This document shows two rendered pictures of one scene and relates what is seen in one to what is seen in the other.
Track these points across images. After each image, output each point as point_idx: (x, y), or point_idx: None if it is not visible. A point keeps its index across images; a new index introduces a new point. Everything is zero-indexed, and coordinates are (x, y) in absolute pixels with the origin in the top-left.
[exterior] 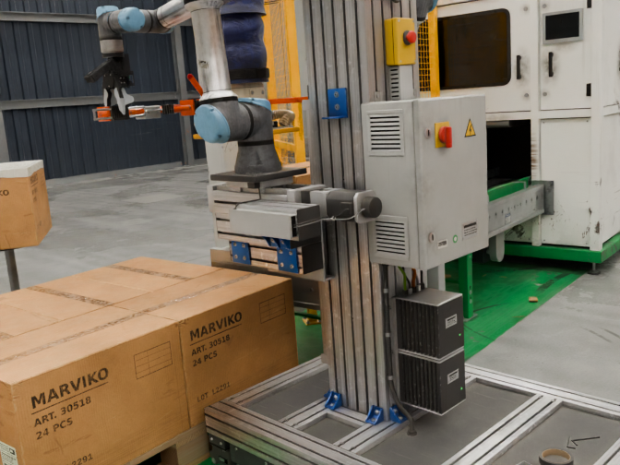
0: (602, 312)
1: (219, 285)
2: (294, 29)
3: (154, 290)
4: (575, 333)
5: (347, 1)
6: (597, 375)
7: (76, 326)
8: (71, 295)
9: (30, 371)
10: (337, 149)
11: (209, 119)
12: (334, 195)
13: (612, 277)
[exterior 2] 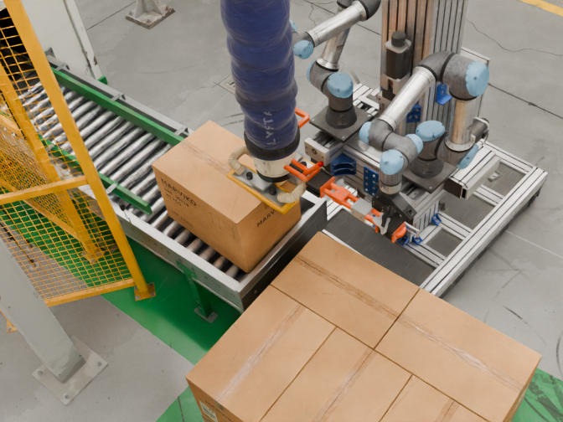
0: (195, 110)
1: (329, 277)
2: (51, 69)
3: (333, 325)
4: (233, 131)
5: (456, 28)
6: (304, 136)
7: (428, 357)
8: (336, 395)
9: (520, 351)
10: (436, 115)
11: (475, 152)
12: (476, 134)
13: (116, 87)
